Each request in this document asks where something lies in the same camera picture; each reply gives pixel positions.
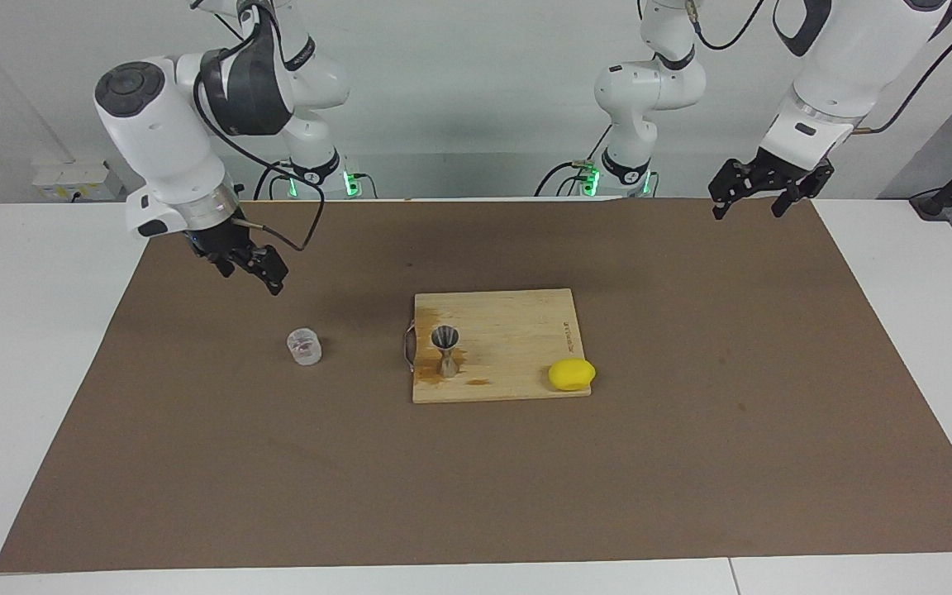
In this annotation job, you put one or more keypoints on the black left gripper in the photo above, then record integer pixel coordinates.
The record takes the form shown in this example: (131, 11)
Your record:
(778, 173)

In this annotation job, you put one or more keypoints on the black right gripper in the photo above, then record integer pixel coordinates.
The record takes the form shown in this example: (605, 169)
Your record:
(221, 241)

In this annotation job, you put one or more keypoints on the clear glass cup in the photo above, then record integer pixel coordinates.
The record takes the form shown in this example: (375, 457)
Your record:
(304, 347)

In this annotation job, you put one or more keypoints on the steel jigger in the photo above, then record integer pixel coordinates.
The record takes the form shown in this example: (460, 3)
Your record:
(445, 339)

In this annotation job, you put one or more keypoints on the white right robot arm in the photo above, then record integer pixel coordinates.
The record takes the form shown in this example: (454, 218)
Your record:
(162, 124)

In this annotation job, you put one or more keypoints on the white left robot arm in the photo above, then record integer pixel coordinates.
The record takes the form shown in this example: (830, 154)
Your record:
(848, 58)

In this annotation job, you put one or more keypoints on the white power strip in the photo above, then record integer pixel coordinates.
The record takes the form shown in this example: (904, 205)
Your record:
(75, 182)

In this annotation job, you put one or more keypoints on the yellow lemon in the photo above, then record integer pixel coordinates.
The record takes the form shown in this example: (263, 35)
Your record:
(571, 374)

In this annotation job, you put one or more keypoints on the wooden cutting board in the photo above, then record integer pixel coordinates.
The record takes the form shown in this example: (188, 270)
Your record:
(517, 330)

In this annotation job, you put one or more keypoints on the brown table mat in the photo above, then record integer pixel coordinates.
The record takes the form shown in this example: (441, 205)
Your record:
(476, 479)

